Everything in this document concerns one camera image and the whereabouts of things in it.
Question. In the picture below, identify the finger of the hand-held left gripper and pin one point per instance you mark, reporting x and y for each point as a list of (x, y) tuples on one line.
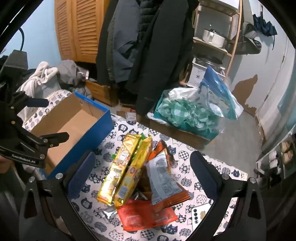
[(34, 102), (55, 138)]

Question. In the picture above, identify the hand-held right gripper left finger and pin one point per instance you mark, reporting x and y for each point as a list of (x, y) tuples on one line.
[(81, 174)]

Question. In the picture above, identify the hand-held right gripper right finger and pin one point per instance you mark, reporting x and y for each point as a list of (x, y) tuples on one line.
[(204, 176)]

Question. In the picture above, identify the blue cardboard box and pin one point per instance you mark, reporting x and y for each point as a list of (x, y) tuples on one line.
[(69, 125)]

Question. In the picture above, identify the gold snack packet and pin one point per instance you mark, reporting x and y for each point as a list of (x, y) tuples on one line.
[(115, 171), (134, 176)]

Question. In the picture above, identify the orange packet with grey back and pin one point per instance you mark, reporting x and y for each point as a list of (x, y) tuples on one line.
[(161, 180)]

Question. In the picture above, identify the red-orange snack packet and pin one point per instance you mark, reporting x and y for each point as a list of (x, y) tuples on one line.
[(143, 214)]

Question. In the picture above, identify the green snack packet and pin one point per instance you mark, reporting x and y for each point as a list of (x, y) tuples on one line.
[(143, 137)]

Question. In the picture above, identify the cat print tablecloth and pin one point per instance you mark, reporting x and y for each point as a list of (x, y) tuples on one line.
[(182, 167)]

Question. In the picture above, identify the white fleece robe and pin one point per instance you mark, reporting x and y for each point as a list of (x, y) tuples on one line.
[(41, 74)]

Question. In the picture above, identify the white smartphone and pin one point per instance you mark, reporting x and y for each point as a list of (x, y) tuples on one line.
[(200, 216)]

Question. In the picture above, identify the brown cardboard box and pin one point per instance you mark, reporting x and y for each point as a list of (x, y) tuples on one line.
[(185, 137)]

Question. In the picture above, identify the silver foil wrapper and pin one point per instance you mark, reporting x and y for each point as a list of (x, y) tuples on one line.
[(108, 212)]

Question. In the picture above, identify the shoe rack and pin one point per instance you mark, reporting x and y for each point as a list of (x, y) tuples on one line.
[(262, 162)]

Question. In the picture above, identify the wooden crate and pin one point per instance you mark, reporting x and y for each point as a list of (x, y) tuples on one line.
[(99, 91)]

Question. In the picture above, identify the white shoe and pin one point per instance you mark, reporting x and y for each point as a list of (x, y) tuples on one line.
[(274, 159)]

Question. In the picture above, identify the white paper slip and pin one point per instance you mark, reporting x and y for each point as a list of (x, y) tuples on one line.
[(130, 115)]

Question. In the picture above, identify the wooden louvered doors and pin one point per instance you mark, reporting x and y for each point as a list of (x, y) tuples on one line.
[(81, 27)]

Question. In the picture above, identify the dark grey hanging jacket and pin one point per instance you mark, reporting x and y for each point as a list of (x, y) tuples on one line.
[(103, 58)]

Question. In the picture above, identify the blue plastic bag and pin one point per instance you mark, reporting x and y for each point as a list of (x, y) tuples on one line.
[(217, 92)]

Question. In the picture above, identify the white plastic bag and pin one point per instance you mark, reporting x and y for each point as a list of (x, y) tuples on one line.
[(182, 92)]

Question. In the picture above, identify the brown slipper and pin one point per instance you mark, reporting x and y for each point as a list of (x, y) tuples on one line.
[(288, 149)]

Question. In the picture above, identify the white drawer box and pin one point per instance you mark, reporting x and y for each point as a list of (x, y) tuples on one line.
[(196, 76)]

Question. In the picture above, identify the grey-blue hanging jacket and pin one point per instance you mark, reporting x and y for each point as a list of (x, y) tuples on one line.
[(122, 46)]

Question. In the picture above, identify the black pan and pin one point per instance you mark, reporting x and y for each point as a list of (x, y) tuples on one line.
[(208, 59)]

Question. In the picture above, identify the white door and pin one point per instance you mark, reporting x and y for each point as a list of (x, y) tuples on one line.
[(277, 81)]

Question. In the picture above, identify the black hanging jacket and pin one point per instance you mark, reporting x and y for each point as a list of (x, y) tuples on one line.
[(161, 58)]

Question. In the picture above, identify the wooden shelf rack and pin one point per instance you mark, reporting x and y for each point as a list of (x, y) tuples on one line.
[(235, 41)]

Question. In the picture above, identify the white cooking pot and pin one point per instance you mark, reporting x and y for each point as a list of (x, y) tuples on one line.
[(212, 38)]

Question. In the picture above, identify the grey hanging bag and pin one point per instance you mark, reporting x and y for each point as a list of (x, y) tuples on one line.
[(248, 32)]

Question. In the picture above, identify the dark blue umbrella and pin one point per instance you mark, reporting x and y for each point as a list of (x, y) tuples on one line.
[(263, 25)]

